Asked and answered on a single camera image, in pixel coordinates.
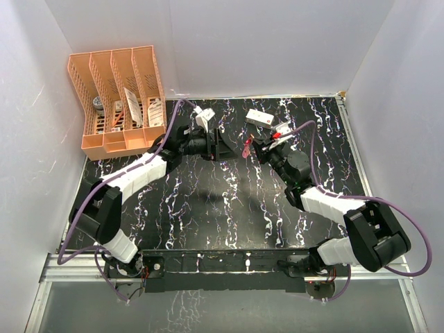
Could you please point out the white pouch in organizer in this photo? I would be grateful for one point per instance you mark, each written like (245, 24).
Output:
(155, 113)

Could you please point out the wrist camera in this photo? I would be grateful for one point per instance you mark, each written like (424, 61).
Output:
(281, 132)
(203, 117)

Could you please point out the orange plastic file organizer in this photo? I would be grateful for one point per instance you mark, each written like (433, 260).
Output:
(112, 132)

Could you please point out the round tin in organizer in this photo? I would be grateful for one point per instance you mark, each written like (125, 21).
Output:
(97, 104)

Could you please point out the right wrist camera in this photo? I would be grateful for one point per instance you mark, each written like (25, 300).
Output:
(281, 132)

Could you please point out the white cardboard box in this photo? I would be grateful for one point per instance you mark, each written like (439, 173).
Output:
(259, 118)

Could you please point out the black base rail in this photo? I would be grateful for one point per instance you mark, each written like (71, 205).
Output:
(218, 270)

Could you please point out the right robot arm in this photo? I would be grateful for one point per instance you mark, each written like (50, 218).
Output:
(374, 236)

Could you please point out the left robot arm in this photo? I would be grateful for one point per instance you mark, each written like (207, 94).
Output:
(97, 211)

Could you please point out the pink strap keychain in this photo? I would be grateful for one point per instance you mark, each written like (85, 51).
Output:
(246, 150)

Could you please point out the white packet in organizer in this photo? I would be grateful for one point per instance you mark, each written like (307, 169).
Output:
(134, 107)

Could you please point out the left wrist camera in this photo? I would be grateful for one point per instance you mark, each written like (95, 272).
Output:
(203, 117)

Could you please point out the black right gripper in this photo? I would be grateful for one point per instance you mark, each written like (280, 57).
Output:
(263, 150)

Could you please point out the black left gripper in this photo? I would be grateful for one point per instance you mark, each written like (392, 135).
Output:
(216, 150)

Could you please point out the aluminium frame rail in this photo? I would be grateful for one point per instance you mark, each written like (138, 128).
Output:
(75, 298)

